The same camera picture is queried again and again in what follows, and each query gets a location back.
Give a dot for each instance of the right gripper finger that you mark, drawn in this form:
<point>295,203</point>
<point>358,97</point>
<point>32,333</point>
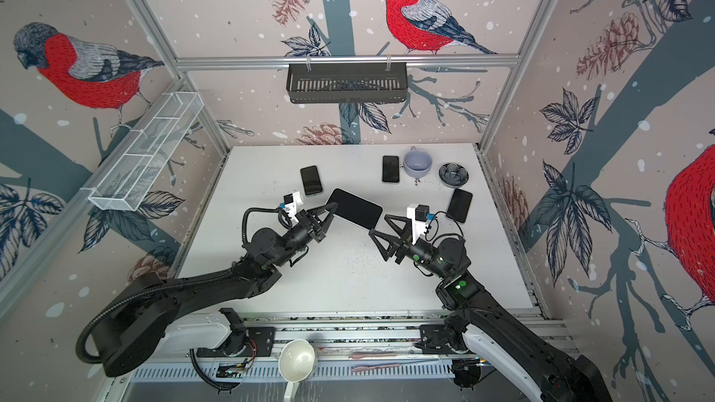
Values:
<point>401,225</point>
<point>387,244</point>

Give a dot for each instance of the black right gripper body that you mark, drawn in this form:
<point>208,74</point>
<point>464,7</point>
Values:
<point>411,250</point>

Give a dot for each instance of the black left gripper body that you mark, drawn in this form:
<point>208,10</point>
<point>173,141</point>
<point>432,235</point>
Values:
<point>304,231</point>

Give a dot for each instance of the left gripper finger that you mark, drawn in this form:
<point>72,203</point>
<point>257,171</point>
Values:
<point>324,221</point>
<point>311,213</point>

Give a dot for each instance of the black phone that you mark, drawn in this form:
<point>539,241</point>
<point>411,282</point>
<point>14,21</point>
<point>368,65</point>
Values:
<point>391,169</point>
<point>311,181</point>
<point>355,209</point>
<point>459,205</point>

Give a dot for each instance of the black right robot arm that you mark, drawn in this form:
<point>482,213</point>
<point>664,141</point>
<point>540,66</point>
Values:
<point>477,324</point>

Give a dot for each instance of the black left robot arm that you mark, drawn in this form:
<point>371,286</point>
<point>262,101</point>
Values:
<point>128,330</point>

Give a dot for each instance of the lavender cup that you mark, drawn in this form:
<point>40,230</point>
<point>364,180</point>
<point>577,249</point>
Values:
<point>417,163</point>

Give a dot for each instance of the dark grey small bowl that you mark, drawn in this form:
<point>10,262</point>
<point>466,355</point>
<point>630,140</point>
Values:
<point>453,175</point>

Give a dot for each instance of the white ladle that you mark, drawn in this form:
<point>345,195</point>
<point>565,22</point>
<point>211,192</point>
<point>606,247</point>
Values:
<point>297,361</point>

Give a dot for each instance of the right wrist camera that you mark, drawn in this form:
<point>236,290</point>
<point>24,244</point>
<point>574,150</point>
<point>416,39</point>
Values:
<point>420,218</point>

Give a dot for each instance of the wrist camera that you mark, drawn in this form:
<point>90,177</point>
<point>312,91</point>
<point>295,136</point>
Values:
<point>292,204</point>
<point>420,218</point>

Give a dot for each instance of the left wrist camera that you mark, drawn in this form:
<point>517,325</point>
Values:
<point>292,204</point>

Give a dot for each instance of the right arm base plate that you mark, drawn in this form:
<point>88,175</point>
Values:
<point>448,340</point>

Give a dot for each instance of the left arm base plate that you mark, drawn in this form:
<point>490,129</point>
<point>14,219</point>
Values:
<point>252,342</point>

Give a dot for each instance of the black hanging wire basket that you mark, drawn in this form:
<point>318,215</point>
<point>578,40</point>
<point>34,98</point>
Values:
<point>347,83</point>

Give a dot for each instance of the red pen on rail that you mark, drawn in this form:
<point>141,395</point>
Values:
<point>376,367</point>

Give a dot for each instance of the white mesh wall shelf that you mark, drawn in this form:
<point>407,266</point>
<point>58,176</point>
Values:
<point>151,146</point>

